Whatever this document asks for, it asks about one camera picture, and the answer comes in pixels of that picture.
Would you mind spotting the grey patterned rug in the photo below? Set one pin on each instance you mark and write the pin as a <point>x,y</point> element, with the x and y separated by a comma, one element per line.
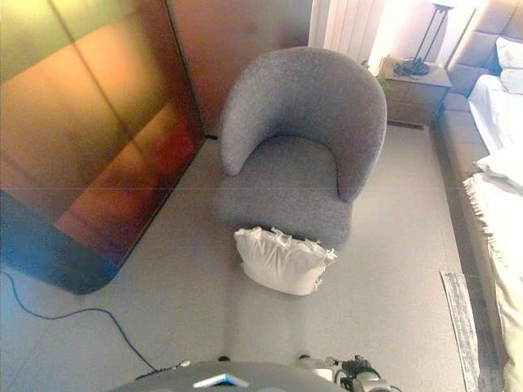
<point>461,322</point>

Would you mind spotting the glossy brown wardrobe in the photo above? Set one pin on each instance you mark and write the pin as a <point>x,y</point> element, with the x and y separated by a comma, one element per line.
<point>81,143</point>

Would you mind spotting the white fringed bed throw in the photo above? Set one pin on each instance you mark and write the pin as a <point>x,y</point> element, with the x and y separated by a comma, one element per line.
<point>496,228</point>

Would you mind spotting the white frilled cushion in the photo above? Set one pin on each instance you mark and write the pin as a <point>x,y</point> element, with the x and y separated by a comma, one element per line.
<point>278,261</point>

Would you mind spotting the white pillow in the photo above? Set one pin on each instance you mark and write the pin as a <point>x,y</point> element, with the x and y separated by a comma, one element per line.
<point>510,65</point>

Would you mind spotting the grey boucle tub armchair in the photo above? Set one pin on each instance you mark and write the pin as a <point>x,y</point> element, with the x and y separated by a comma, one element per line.
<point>286,175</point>

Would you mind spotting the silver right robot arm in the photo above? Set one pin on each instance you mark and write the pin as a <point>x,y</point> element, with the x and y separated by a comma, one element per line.
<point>359,375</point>

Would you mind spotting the black floor lamp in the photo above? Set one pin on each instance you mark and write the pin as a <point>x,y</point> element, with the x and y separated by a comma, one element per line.
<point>417,61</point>

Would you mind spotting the beige upholstered bed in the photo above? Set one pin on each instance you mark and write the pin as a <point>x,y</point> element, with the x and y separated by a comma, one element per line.
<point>482,163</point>

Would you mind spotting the beige wooden nightstand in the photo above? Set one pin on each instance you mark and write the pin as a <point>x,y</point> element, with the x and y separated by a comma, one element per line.
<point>412,96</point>

